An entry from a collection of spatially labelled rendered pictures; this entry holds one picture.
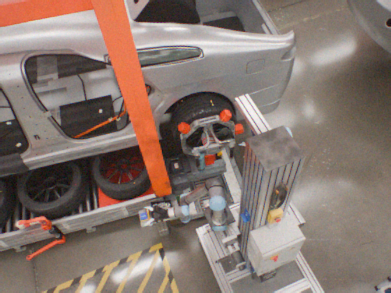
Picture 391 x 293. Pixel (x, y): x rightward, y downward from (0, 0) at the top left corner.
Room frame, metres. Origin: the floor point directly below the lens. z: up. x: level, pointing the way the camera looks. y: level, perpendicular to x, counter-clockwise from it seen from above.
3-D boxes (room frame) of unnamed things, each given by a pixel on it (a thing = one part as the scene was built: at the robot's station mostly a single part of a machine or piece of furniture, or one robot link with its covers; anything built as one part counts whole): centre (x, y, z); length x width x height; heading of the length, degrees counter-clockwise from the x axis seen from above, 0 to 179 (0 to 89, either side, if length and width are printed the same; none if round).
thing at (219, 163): (2.29, -0.04, 0.32); 0.40 x 0.30 x 0.28; 101
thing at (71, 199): (1.97, 1.61, 0.39); 0.66 x 0.66 x 0.24
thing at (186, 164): (2.28, 0.01, 0.13); 0.50 x 0.36 x 0.10; 101
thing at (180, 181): (2.07, 0.29, 0.26); 0.42 x 0.18 x 0.35; 11
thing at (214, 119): (2.12, -0.07, 0.85); 0.54 x 0.07 x 0.54; 101
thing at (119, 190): (2.12, 0.86, 0.39); 0.66 x 0.66 x 0.24
